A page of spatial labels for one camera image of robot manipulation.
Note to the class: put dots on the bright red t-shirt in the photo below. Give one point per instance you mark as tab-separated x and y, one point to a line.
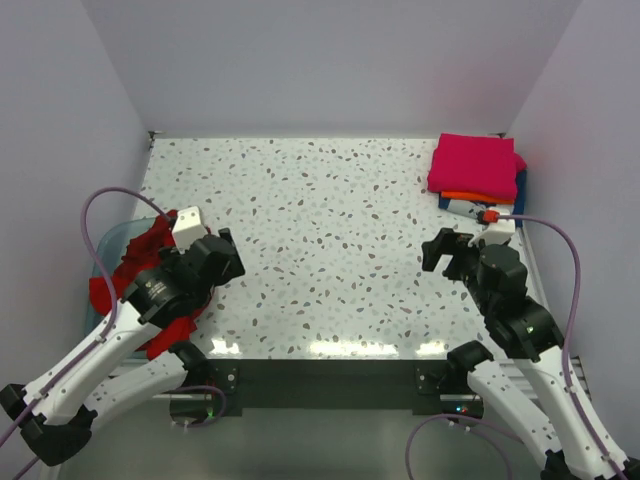
162	303

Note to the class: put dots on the folded orange t-shirt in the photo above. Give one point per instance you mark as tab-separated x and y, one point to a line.
475	197

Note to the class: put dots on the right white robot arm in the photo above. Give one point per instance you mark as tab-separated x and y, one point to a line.
558	426

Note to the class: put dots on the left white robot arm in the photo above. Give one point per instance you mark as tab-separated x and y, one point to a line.
57	413

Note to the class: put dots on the dark red t-shirt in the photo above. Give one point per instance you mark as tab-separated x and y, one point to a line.
142	252

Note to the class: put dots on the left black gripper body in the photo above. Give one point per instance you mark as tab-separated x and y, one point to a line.
235	268

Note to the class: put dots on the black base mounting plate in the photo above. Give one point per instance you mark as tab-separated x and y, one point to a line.
422	387

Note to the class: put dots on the folded white printed t-shirt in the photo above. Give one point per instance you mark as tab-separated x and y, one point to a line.
462	207

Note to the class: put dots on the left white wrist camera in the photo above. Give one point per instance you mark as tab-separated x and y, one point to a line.
189	226

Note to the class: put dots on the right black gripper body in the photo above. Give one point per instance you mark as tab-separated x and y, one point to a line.
462	265

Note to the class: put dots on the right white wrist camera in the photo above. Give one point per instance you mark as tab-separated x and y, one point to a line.
498	228

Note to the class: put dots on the folded pink t-shirt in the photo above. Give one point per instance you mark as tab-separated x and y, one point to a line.
482	165

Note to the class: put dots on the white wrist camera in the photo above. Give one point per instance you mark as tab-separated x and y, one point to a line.
189	226
498	228

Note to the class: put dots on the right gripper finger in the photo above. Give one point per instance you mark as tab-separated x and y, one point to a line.
432	251
449	239

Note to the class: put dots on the folded blue t-shirt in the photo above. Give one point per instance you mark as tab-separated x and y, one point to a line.
520	200

